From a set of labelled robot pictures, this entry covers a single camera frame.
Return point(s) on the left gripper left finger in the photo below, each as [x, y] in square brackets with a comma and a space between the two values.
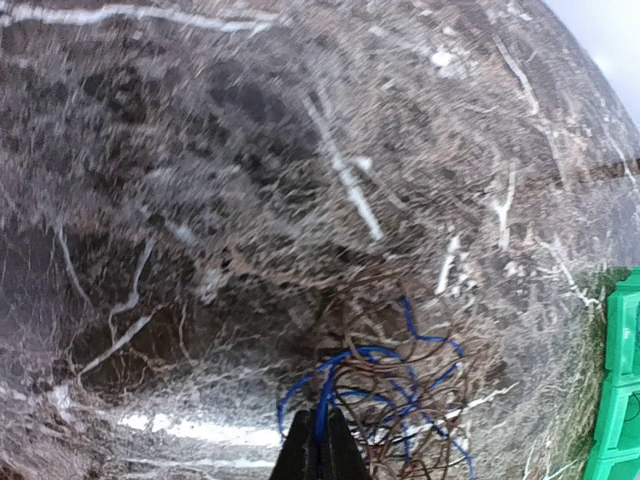
[298, 458]

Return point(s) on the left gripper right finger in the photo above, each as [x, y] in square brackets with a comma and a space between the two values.
[341, 459]

